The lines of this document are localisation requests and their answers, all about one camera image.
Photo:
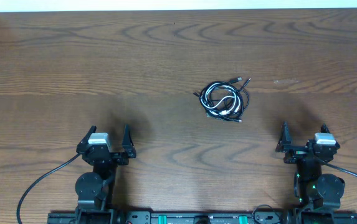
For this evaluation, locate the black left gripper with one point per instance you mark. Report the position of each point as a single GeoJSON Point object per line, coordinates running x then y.
{"type": "Point", "coordinates": [110, 154]}

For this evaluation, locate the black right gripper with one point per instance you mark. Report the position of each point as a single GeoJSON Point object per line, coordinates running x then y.
{"type": "Point", "coordinates": [303, 152]}

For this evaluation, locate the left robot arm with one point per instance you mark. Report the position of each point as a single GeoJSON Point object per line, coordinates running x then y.
{"type": "Point", "coordinates": [95, 188]}

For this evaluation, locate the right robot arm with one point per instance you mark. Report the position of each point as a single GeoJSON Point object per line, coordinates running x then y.
{"type": "Point", "coordinates": [319, 194]}

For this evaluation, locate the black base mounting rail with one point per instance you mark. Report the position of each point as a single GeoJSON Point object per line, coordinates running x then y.
{"type": "Point", "coordinates": [144, 217]}

